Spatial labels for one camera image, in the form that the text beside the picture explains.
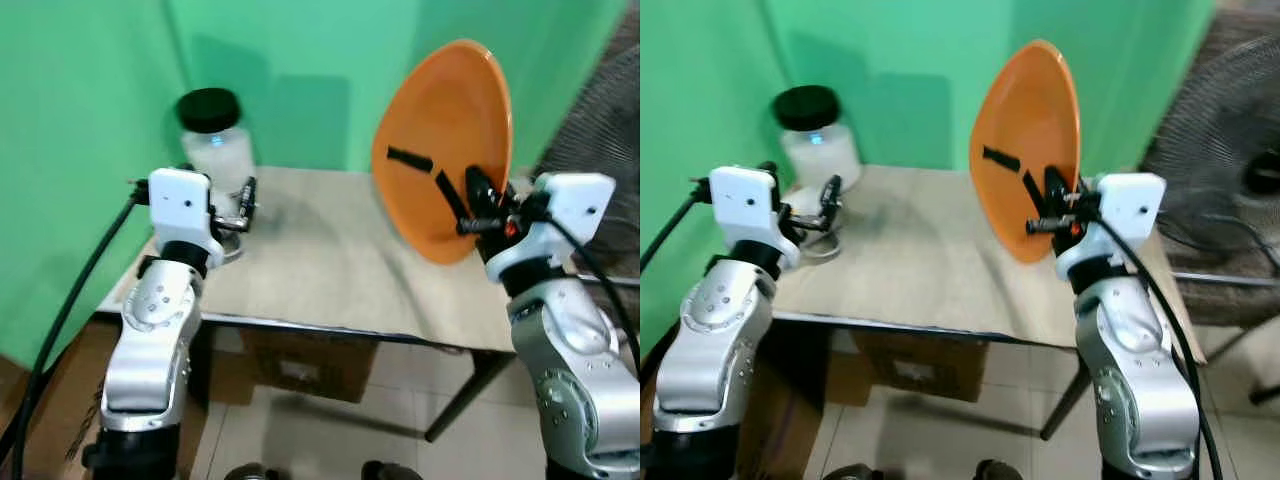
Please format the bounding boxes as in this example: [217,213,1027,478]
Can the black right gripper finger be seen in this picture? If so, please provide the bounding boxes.
[982,146,1054,222]
[387,146,472,224]

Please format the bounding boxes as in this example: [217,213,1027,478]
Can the orange plate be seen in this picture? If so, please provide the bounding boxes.
[967,38,1084,265]
[371,38,515,266]

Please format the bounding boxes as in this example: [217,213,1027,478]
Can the clear jar with black lid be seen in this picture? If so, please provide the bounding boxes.
[771,84,864,264]
[176,87,258,267]

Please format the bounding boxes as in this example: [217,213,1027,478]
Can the black standing fan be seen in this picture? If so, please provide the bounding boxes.
[1138,38,1280,273]
[533,42,641,283]

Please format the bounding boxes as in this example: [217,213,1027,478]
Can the small cardboard box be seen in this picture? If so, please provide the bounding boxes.
[853,328,993,403]
[238,328,383,406]

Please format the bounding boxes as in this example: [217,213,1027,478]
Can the black metal table leg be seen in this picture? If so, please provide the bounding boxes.
[424,348,513,444]
[1039,362,1098,442]

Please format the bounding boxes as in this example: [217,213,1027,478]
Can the large cardboard box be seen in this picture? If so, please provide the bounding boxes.
[738,335,833,480]
[0,318,213,480]

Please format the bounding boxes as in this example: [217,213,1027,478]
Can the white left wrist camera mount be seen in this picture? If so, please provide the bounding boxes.
[147,167,228,259]
[707,165,802,271]

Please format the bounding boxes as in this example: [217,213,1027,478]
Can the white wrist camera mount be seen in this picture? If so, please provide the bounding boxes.
[1055,172,1168,287]
[147,167,228,259]
[484,172,617,291]
[707,165,802,271]

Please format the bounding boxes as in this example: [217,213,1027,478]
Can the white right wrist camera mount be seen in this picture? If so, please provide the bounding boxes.
[484,172,617,291]
[1055,172,1168,287]

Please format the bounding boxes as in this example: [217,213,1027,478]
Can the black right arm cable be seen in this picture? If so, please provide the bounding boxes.
[1092,213,1223,480]
[545,215,641,373]

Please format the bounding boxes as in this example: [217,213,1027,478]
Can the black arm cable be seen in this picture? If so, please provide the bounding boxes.
[545,215,641,373]
[1092,213,1223,480]
[640,180,713,273]
[5,178,151,480]

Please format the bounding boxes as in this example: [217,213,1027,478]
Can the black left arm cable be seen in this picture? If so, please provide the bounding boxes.
[5,178,151,480]
[640,180,713,273]

